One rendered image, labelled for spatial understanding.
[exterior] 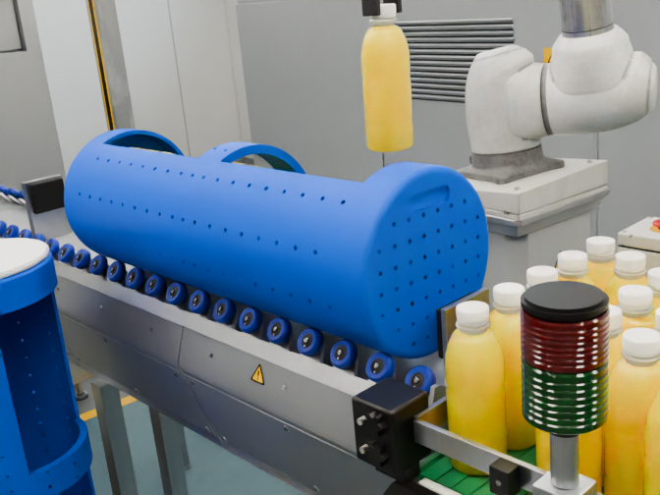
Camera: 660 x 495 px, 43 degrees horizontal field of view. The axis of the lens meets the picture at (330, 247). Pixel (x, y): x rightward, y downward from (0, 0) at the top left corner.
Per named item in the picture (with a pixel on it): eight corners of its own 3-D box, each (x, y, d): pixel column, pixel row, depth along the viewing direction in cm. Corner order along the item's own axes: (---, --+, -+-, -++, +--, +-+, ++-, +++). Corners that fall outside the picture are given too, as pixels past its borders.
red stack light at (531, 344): (550, 331, 67) (550, 285, 65) (625, 351, 62) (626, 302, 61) (503, 359, 62) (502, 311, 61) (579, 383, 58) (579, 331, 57)
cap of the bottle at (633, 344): (642, 361, 85) (642, 345, 84) (614, 348, 88) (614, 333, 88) (669, 351, 87) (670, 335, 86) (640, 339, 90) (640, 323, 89)
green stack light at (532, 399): (551, 386, 68) (550, 331, 67) (624, 410, 63) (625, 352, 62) (505, 417, 64) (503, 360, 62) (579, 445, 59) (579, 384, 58)
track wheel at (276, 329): (279, 316, 137) (271, 312, 136) (297, 322, 134) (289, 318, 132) (268, 342, 136) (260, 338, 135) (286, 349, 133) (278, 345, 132)
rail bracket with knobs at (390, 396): (402, 439, 112) (397, 369, 108) (444, 457, 106) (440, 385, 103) (350, 471, 105) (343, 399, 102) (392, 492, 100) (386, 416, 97)
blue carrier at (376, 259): (185, 241, 195) (170, 119, 187) (492, 326, 133) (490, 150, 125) (73, 272, 176) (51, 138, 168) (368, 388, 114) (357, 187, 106)
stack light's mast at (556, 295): (551, 451, 70) (550, 273, 65) (621, 478, 65) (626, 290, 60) (508, 485, 66) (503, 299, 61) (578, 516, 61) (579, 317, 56)
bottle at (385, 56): (386, 155, 122) (378, 18, 116) (357, 148, 128) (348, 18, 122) (423, 146, 126) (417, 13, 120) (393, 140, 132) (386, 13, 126)
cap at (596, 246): (584, 247, 120) (584, 236, 119) (613, 247, 119) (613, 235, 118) (586, 256, 116) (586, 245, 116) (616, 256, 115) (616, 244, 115)
